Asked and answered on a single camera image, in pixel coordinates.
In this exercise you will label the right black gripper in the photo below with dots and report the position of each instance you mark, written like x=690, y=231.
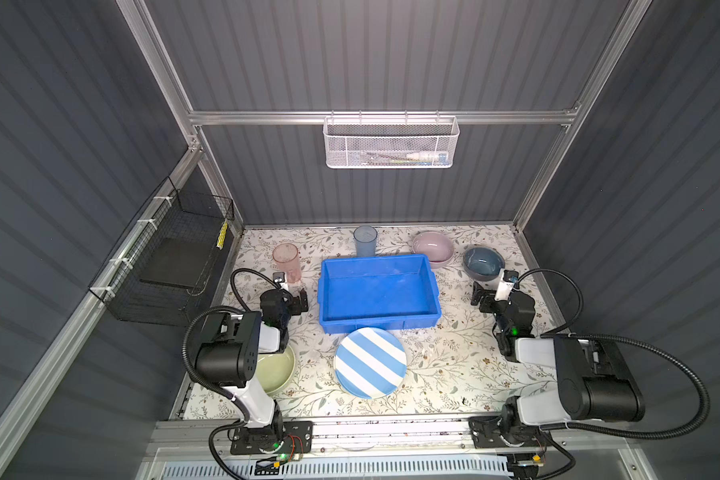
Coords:
x=486, y=299

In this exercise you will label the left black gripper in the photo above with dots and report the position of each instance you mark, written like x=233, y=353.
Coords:
x=297, y=301

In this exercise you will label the blue striped plate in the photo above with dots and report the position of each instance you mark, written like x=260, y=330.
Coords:
x=370, y=363

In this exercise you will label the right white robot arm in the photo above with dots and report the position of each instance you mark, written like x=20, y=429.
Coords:
x=593, y=381

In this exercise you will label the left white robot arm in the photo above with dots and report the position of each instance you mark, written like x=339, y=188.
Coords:
x=221, y=347

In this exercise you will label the blue plastic bin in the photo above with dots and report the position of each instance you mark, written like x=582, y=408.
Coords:
x=387, y=292

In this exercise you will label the dark blue ceramic bowl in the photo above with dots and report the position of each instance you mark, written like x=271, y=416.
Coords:
x=483, y=264

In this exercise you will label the pink plastic cup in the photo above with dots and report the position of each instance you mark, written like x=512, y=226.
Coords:
x=287, y=260

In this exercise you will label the pink ceramic bowl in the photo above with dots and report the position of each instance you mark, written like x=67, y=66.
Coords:
x=437, y=247

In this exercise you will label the light green bowl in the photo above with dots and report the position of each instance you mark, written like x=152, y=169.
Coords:
x=274, y=371

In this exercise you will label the blue plastic cup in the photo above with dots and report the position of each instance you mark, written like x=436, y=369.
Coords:
x=365, y=239

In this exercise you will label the yellow tag on basket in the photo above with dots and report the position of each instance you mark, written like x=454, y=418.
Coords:
x=222, y=235

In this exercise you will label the black pad in basket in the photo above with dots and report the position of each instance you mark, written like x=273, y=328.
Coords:
x=176, y=263

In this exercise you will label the white tube in basket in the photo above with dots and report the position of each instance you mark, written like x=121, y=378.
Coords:
x=429, y=157

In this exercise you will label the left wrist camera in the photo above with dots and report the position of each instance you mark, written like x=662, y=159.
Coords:
x=280, y=279

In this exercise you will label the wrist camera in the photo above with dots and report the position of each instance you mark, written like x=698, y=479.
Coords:
x=509, y=278
x=280, y=279

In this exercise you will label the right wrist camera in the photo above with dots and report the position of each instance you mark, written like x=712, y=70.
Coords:
x=509, y=278

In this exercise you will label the black wire basket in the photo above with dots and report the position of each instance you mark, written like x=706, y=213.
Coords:
x=190, y=214

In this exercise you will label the white wire mesh basket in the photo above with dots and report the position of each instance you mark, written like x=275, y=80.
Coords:
x=382, y=141

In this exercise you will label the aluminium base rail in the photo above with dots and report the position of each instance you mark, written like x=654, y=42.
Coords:
x=435, y=446

